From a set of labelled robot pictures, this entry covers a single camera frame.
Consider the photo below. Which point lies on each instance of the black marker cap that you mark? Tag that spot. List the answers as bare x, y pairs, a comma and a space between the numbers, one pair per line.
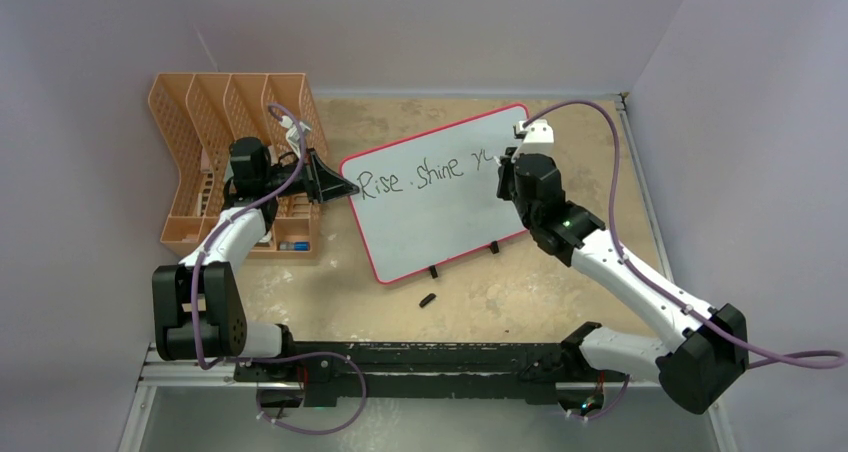
427, 300

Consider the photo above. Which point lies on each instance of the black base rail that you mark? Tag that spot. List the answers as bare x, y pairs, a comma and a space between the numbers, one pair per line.
536, 373

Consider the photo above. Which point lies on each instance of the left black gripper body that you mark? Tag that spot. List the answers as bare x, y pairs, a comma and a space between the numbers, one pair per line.
299, 184

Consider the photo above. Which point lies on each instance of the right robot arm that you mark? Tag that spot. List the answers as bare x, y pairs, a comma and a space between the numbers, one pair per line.
694, 356

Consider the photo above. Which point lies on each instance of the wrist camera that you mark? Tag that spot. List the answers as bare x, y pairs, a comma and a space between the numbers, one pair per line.
536, 137
295, 133

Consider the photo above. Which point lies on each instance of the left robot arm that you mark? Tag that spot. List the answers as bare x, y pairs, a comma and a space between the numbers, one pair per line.
198, 313

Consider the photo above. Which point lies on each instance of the orange plastic file organizer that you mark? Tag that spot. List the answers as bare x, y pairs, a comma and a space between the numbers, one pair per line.
200, 115

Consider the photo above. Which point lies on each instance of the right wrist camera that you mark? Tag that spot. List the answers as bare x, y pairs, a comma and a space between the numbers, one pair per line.
536, 137

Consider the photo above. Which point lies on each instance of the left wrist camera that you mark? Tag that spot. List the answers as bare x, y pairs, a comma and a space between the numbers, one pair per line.
295, 133

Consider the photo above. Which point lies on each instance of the pink-framed whiteboard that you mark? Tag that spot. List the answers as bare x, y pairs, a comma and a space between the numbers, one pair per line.
431, 198

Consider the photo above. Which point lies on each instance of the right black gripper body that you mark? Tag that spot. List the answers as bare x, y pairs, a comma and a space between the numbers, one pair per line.
508, 188

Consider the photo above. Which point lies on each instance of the blue small item in tray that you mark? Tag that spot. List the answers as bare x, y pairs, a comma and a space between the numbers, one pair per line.
298, 246

